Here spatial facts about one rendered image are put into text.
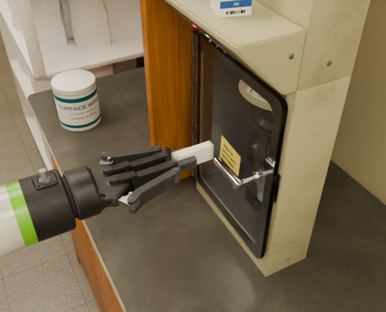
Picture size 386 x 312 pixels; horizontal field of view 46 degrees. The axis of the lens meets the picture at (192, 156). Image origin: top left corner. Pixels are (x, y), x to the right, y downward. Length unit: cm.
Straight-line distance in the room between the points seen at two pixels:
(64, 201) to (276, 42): 36
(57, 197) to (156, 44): 47
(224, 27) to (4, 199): 38
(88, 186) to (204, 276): 46
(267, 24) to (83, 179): 34
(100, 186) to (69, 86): 75
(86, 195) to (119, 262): 43
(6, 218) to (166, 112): 56
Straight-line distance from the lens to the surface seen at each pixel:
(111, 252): 108
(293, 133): 76
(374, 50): 119
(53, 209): 63
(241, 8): 69
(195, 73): 98
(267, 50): 64
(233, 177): 84
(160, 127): 110
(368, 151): 129
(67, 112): 141
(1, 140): 317
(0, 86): 378
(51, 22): 200
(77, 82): 140
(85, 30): 194
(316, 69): 72
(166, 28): 98
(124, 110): 152
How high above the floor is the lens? 177
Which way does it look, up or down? 39 degrees down
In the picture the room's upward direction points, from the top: straight up
